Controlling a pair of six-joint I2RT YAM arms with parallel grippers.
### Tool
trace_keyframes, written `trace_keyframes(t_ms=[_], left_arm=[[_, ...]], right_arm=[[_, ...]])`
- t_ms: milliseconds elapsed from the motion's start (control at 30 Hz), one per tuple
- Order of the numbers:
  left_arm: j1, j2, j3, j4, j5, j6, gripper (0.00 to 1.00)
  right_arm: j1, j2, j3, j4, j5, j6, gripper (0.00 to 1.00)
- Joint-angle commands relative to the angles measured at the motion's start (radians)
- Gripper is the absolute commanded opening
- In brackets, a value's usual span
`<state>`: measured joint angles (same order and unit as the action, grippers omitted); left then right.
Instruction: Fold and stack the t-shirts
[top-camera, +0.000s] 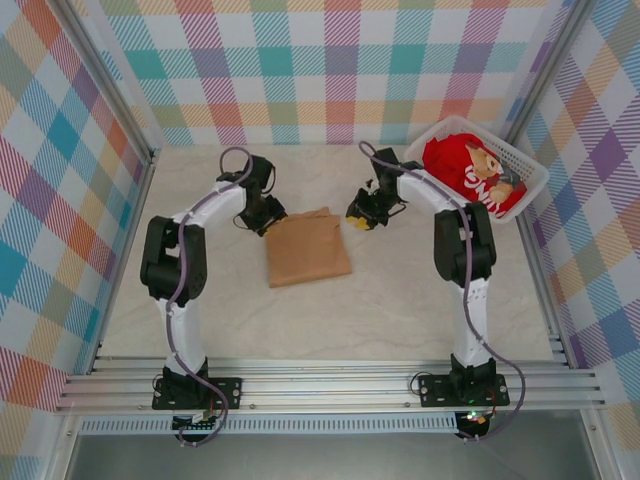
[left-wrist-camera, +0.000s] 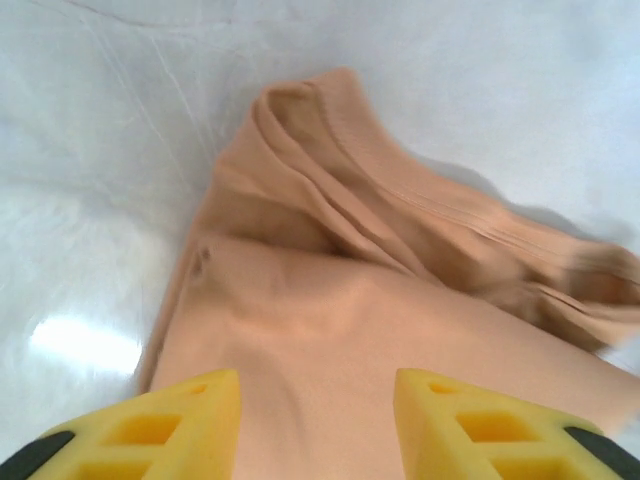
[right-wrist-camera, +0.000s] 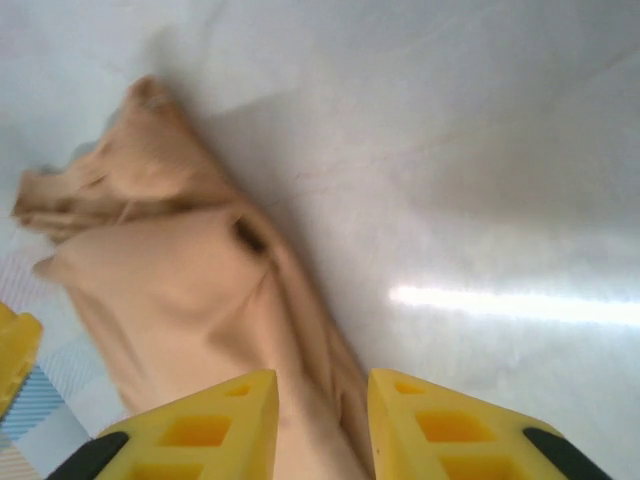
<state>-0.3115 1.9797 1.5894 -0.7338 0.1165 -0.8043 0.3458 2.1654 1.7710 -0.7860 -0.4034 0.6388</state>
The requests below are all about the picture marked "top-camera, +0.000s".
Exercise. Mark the tan printed t-shirt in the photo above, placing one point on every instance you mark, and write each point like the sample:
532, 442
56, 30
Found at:
310, 250

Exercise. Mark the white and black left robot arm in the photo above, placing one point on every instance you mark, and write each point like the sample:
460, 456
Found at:
220, 200

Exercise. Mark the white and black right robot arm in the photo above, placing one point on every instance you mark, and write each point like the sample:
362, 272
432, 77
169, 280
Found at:
425, 190

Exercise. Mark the red printed t-shirt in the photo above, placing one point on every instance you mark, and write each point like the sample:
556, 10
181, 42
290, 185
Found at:
450, 165

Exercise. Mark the white plastic basket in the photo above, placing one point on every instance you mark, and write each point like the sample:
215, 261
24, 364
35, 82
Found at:
532, 182

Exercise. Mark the black left controller board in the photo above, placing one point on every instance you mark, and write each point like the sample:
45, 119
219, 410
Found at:
192, 425

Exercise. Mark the black controller board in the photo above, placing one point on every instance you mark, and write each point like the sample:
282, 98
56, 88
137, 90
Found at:
192, 425
472, 422

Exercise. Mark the black right controller board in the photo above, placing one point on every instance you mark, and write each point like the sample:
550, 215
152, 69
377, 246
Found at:
472, 422

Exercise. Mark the grey metal panel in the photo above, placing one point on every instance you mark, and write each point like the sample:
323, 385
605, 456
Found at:
325, 457

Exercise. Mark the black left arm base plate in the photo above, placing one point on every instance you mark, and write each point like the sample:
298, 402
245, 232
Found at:
232, 392

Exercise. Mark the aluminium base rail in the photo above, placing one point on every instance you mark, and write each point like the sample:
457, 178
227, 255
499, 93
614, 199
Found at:
325, 387

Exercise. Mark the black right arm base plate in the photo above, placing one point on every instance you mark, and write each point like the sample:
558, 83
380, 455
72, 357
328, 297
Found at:
432, 390

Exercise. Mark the aluminium side rail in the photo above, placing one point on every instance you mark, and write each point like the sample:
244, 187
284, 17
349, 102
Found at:
547, 300
98, 352

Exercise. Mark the aluminium frame post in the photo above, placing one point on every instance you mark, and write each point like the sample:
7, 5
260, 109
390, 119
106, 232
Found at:
545, 75
100, 70

